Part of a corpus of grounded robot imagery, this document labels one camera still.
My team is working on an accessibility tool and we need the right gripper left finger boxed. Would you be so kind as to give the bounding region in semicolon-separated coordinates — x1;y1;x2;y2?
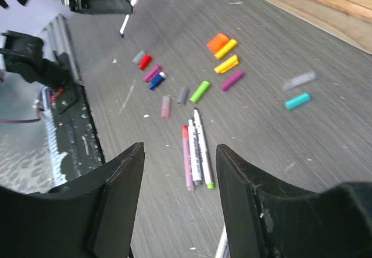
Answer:
1;142;145;257

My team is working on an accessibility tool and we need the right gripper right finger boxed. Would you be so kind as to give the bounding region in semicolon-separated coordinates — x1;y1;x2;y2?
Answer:
216;144;371;257

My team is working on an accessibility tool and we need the navy capped white marker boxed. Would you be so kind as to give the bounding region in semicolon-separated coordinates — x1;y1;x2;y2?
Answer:
119;0;138;38

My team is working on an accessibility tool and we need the green capped marker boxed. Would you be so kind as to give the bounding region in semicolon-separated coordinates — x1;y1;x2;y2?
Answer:
194;108;215;189

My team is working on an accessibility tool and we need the grey marker cap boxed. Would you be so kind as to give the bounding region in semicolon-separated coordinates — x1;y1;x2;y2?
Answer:
133;51;146;65
177;87;189;105

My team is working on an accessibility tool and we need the red marker cap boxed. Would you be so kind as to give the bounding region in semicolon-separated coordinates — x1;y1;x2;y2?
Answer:
138;54;152;70

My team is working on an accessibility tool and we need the grey capped white marker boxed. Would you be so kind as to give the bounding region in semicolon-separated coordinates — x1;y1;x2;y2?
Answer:
188;117;203;186

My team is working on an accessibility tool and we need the pink pen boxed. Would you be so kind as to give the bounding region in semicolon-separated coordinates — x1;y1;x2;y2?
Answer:
182;125;194;191

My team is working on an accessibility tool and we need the purple marker cap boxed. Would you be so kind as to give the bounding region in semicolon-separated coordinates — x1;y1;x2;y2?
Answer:
220;70;245;91
143;64;162;83

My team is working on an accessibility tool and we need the blue marker cap with eraser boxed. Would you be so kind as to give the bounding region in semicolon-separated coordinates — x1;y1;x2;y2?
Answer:
148;71;167;91

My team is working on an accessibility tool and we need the clear pink pen cap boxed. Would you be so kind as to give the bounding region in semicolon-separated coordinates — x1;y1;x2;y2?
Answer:
161;95;171;118

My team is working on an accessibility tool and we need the orange highlighter cap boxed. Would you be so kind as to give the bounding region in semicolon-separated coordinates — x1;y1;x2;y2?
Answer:
207;33;230;53

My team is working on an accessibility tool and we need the teal marker cap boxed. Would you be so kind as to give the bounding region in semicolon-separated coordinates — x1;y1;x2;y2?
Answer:
284;93;311;110

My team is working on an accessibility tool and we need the yellow marker cap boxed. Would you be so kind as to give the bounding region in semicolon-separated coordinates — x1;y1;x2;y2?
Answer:
214;39;238;60

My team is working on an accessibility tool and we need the green marker cap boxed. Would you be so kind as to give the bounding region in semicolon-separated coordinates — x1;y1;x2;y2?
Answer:
190;81;210;103

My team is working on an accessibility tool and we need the yellow clip pen cap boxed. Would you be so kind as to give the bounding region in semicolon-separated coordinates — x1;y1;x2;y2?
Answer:
214;55;239;74

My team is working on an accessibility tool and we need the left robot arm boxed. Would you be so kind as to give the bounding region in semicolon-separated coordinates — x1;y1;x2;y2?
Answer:
1;0;134;89

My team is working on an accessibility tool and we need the wooden clothes rack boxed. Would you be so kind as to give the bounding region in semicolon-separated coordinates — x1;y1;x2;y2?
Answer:
265;0;371;53

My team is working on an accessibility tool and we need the slotted cable duct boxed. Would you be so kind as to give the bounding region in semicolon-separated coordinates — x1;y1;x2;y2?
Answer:
41;87;68;187

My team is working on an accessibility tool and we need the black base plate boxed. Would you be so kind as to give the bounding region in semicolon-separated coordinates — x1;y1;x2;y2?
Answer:
51;80;105;182

